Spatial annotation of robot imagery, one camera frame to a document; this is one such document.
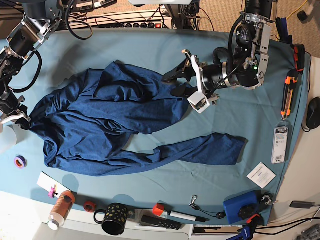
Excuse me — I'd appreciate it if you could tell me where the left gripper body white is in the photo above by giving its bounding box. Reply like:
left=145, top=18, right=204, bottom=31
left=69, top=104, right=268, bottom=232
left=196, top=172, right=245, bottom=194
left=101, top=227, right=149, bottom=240
left=181, top=49, right=220, bottom=114

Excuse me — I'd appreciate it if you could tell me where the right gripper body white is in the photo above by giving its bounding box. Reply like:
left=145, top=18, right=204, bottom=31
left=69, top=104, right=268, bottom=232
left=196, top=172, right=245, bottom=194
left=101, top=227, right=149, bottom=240
left=0, top=95, right=25, bottom=132

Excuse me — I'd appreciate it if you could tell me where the dark blue t-shirt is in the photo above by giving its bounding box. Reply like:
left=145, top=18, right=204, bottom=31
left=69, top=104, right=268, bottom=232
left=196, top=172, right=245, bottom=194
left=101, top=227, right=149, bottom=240
left=28, top=62, right=245, bottom=177

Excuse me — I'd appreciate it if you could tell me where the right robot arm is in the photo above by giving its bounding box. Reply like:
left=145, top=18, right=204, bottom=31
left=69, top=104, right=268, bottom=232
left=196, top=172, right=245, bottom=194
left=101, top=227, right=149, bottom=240
left=0, top=0, right=64, bottom=127

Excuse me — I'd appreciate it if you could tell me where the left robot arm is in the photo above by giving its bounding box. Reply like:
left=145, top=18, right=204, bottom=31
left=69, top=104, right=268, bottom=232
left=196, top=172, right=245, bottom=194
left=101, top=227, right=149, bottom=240
left=161, top=0, right=278, bottom=114

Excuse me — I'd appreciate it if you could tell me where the translucent plastic cup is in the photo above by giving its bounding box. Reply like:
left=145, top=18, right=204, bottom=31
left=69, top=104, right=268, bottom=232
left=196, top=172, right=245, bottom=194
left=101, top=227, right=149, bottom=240
left=0, top=126, right=17, bottom=154

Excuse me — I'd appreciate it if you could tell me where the purple tape roll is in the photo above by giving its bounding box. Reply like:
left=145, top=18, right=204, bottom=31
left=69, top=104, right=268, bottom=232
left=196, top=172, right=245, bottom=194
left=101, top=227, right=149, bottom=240
left=14, top=155, right=27, bottom=169

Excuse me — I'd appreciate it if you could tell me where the white paper card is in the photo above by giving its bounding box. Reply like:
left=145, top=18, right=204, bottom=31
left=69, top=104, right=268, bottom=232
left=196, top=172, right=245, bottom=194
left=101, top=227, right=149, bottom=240
left=37, top=171, right=67, bottom=195

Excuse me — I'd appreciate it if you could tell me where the pink small clip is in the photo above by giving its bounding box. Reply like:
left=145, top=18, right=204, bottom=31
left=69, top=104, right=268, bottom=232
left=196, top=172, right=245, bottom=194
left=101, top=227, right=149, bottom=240
left=48, top=184, right=59, bottom=199

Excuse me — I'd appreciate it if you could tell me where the orange black utility knife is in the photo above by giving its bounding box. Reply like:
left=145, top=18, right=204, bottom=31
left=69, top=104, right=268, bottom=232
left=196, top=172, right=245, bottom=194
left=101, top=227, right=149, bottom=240
left=280, top=69, right=299, bottom=120

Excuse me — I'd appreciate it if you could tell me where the orange plastic bottle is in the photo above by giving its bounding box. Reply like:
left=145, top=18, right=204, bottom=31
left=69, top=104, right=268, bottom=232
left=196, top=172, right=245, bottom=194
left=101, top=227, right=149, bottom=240
left=47, top=190, right=76, bottom=231

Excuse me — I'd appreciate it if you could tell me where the packaged bit set blister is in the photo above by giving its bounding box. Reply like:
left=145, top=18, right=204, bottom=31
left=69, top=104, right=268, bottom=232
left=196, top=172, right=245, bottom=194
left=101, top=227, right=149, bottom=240
left=271, top=121, right=289, bottom=164

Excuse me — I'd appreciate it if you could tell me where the white square paper leaflet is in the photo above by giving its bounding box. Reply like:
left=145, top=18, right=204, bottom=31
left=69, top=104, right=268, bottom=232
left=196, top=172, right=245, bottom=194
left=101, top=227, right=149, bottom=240
left=246, top=162, right=276, bottom=189

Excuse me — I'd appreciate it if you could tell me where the red tape roll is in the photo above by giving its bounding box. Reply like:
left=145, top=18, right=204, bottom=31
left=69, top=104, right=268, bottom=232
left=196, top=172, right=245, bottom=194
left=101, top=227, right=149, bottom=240
left=83, top=200, right=97, bottom=213

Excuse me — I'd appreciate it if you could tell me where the blue plastic case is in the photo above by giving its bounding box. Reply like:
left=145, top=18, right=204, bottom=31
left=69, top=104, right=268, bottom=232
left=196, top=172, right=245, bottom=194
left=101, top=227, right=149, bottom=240
left=223, top=190, right=261, bottom=225

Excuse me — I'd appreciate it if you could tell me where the black computer mouse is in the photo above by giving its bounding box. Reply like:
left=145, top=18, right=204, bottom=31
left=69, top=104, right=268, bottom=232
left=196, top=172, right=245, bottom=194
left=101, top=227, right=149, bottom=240
left=306, top=97, right=320, bottom=130

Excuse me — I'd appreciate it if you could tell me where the white black marker pen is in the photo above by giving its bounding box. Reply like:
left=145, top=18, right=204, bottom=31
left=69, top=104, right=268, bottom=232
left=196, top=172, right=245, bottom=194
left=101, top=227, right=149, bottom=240
left=168, top=211, right=208, bottom=223

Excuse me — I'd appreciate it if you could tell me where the red orange cube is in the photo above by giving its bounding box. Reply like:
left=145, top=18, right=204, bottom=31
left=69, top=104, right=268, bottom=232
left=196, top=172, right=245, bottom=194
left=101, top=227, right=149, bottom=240
left=152, top=203, right=165, bottom=216

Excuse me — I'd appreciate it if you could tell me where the black remote control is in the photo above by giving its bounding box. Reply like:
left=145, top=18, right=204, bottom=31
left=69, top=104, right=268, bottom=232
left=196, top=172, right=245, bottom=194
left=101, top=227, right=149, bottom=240
left=140, top=215, right=182, bottom=230

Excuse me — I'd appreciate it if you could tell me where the black mug gold pattern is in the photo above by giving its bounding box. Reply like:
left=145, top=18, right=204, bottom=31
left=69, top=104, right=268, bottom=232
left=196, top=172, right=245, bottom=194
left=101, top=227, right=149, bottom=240
left=93, top=203, right=129, bottom=236

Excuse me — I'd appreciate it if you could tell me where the blue orange clamp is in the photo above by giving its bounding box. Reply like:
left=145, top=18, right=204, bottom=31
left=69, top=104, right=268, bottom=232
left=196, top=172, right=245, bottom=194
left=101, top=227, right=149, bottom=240
left=227, top=213, right=263, bottom=240

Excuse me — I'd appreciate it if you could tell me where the black power adapter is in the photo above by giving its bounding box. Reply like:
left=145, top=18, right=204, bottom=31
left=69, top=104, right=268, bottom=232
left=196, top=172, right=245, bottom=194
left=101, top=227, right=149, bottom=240
left=289, top=200, right=314, bottom=209

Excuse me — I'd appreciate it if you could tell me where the white power strip red switch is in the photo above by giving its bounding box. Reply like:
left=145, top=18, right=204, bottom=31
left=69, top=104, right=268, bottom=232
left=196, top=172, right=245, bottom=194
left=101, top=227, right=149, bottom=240
left=97, top=21, right=163, bottom=29

